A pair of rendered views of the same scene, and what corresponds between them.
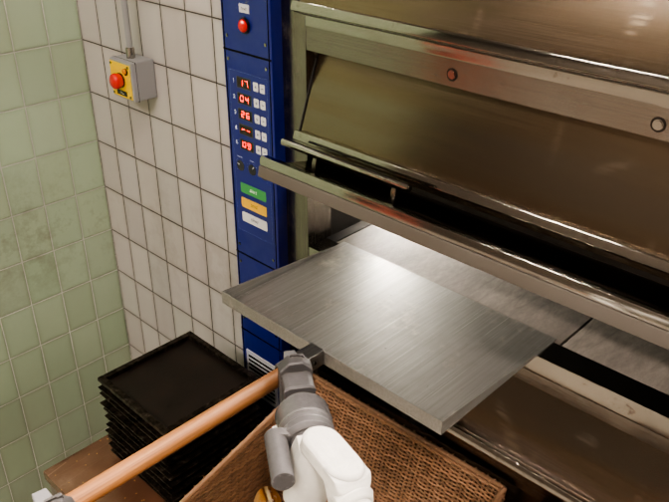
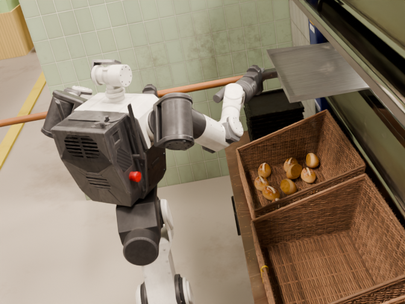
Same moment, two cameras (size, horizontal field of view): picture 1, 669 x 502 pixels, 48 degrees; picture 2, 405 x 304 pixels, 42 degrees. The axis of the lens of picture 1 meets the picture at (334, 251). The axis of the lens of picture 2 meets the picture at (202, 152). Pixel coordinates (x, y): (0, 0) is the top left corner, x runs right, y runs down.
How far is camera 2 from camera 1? 136 cm
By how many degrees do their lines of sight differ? 42
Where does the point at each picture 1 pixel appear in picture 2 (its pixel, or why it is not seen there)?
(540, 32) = not seen: outside the picture
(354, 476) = (232, 98)
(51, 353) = not seen: hidden behind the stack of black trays
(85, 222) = (278, 35)
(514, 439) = (366, 136)
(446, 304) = not seen: hidden behind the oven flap
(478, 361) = (339, 85)
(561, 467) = (375, 149)
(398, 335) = (318, 73)
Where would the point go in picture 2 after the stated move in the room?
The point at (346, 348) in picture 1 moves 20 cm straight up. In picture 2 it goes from (292, 74) to (287, 26)
